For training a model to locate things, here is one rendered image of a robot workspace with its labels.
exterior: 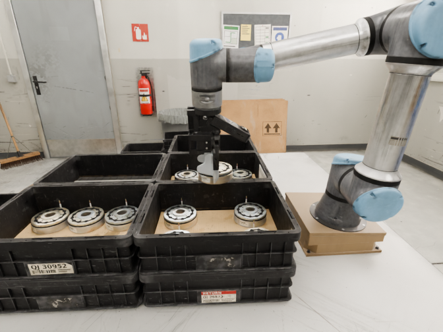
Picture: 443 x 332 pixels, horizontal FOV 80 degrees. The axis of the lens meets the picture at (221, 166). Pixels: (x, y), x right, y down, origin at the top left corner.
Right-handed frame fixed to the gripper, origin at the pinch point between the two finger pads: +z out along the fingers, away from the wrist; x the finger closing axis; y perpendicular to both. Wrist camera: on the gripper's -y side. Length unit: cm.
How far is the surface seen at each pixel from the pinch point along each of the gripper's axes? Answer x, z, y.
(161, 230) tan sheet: 4.2, 16.4, 17.1
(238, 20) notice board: -315, -35, -42
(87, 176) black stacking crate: -37, 21, 55
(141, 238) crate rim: 19.8, 4.3, 18.1
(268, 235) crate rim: 20.1, 4.9, -11.2
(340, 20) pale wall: -319, -35, -176
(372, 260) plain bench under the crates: 8, 30, -50
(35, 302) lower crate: 21, 23, 47
